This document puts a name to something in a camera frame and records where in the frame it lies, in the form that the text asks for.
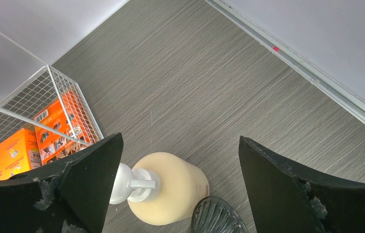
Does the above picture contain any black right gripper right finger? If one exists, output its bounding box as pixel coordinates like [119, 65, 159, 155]
[239, 136, 365, 233]

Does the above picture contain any orange printed snack box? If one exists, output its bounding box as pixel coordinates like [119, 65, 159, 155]
[33, 91, 101, 165]

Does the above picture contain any dark transparent dripper cone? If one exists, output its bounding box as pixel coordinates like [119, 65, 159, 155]
[188, 196, 248, 233]

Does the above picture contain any cream lotion pump bottle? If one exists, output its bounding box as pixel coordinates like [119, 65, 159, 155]
[109, 152, 210, 226]

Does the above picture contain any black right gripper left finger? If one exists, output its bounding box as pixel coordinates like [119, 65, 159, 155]
[0, 133, 123, 233]

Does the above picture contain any white wire wooden shelf rack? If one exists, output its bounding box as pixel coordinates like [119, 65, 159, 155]
[0, 32, 103, 147]

